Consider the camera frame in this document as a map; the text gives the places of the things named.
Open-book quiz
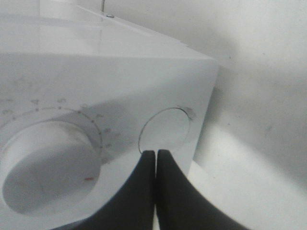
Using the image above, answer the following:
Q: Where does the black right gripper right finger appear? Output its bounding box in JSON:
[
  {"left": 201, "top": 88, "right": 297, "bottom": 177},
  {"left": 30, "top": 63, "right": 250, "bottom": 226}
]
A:
[{"left": 155, "top": 149, "right": 246, "bottom": 230}]

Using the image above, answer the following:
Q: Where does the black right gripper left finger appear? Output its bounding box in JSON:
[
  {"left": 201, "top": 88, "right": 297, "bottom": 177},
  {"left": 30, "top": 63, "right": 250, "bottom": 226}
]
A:
[{"left": 69, "top": 149, "right": 156, "bottom": 230}]

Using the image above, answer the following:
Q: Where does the round white door button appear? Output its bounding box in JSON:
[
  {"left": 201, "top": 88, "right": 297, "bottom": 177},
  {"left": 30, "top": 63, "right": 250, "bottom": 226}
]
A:
[{"left": 138, "top": 107, "right": 190, "bottom": 153}]

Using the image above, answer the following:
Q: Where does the lower white timer knob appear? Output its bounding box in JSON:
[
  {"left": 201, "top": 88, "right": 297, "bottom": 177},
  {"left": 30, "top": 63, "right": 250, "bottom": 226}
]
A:
[{"left": 0, "top": 121, "right": 100, "bottom": 216}]

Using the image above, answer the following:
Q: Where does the white microwave oven body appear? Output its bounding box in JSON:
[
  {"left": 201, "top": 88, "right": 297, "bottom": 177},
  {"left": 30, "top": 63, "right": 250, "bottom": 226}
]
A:
[{"left": 0, "top": 0, "right": 218, "bottom": 230}]

